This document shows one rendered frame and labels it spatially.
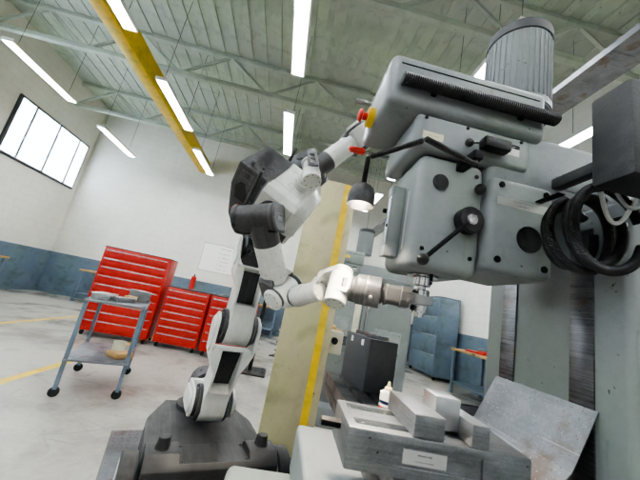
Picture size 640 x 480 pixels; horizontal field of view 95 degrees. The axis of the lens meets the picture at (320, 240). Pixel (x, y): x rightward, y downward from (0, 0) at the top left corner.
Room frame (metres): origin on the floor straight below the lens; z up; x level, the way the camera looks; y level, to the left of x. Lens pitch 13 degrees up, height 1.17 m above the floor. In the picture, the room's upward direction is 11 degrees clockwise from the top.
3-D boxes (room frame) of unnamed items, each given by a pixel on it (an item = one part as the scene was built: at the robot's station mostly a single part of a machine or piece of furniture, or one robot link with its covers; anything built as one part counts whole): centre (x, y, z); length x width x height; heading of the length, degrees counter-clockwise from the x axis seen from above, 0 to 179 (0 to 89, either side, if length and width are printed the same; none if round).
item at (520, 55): (0.84, -0.56, 2.05); 0.20 x 0.20 x 0.32
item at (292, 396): (2.55, -0.04, 1.15); 0.52 x 0.40 x 2.30; 95
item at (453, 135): (0.82, -0.35, 1.68); 0.34 x 0.24 x 0.10; 95
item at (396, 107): (0.82, -0.32, 1.81); 0.47 x 0.26 x 0.16; 95
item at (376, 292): (0.84, -0.22, 1.24); 0.13 x 0.12 x 0.10; 167
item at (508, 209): (0.84, -0.50, 1.47); 0.24 x 0.19 x 0.26; 5
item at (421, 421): (0.67, -0.26, 0.99); 0.15 x 0.06 x 0.04; 3
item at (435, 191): (0.82, -0.31, 1.47); 0.21 x 0.19 x 0.32; 5
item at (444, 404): (0.67, -0.32, 1.01); 0.06 x 0.05 x 0.06; 3
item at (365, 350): (1.26, -0.29, 1.00); 0.22 x 0.12 x 0.20; 15
